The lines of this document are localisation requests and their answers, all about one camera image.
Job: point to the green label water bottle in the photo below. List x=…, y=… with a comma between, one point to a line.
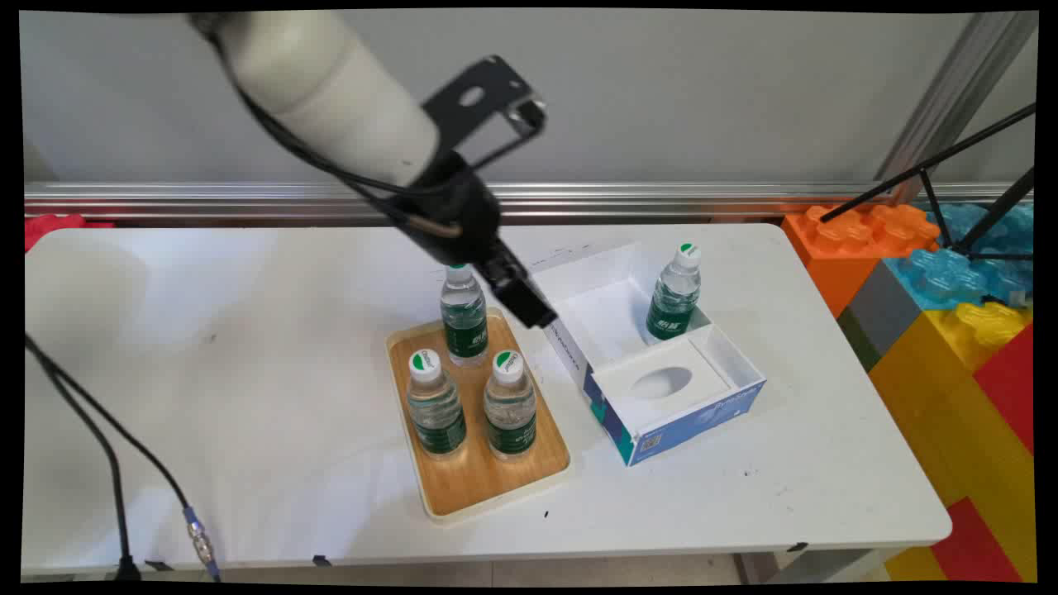
x=464, y=326
x=436, y=409
x=674, y=306
x=510, y=409

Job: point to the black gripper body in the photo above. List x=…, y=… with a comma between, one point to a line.
x=459, y=211

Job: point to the translucent yellow toy block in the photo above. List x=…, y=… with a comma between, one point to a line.
x=992, y=321

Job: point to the translucent blue toy block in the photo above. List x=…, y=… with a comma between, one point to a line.
x=950, y=277

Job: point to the bamboo tray with cream rim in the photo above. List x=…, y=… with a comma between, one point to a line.
x=475, y=483

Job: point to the grey metal table leg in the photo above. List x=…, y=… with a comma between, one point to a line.
x=818, y=566

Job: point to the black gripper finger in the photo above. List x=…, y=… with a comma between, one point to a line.
x=500, y=266
x=529, y=304

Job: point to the slanted aluminium profile post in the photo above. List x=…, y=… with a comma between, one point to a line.
x=950, y=91

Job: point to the red studded toy block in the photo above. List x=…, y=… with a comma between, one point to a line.
x=54, y=227

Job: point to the open blue white cardboard box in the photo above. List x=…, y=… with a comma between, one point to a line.
x=653, y=388

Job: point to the grey giant toy block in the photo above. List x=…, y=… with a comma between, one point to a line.
x=884, y=318

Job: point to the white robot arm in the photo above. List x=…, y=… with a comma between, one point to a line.
x=331, y=83

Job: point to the black tripod stand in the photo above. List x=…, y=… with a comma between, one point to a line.
x=934, y=161

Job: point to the yellow giant toy block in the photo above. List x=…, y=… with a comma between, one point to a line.
x=950, y=413

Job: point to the aluminium rail along wall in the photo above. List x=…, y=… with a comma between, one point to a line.
x=661, y=200

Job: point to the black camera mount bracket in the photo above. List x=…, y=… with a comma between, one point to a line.
x=463, y=124

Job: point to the orange giant toy block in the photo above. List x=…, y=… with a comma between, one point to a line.
x=835, y=248

